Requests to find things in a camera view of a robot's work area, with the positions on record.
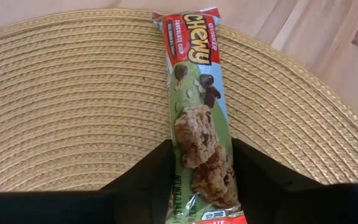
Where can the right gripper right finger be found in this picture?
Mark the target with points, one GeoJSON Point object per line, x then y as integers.
{"type": "Point", "coordinates": [275, 193]}

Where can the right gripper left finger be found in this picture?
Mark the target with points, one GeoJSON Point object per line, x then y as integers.
{"type": "Point", "coordinates": [141, 193]}

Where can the red chocolate chip granola bar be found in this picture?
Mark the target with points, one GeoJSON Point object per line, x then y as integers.
{"type": "Point", "coordinates": [197, 109]}

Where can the round woven straw placemat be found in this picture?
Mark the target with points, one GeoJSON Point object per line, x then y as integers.
{"type": "Point", "coordinates": [73, 109]}

